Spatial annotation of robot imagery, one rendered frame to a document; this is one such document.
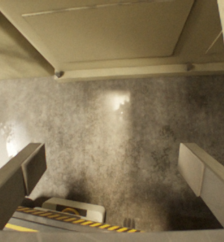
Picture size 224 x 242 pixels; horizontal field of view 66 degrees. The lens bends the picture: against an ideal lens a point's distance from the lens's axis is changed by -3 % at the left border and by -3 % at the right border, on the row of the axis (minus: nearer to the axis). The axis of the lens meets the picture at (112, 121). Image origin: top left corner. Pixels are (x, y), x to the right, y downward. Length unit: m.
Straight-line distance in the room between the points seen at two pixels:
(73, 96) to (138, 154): 0.45
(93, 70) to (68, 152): 0.43
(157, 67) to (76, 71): 0.41
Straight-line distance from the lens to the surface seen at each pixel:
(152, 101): 0.91
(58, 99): 0.99
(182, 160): 0.17
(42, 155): 0.16
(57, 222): 0.64
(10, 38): 0.79
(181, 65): 0.95
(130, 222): 0.81
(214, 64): 1.00
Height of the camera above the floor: 0.87
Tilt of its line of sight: 79 degrees down
